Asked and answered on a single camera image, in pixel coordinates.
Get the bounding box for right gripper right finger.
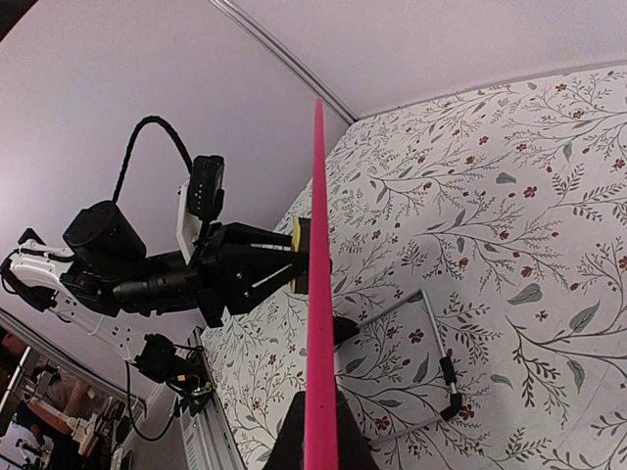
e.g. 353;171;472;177
336;392;379;470

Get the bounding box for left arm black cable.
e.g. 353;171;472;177
112;115;197;205

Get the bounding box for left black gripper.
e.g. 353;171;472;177
193;222;300;328

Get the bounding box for pink-framed whiteboard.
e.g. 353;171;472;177
304;98;339;470

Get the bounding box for front aluminium rail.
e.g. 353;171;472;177
179;327;245;470

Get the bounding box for left aluminium frame post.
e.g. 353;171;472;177
210;0;360;125

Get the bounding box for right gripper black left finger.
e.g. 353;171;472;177
264;392;306;470

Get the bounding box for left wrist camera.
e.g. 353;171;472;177
176;156;224;263

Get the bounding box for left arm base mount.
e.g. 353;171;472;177
133;334;214;417

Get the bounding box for whiteboard wire easel stand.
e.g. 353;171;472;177
335;289;463;447

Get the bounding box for black whiteboard stand foot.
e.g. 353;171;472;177
333;316;360;346

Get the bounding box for yellow bone-shaped eraser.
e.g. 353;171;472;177
291;217;311;295

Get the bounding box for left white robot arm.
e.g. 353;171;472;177
1;201;309;361

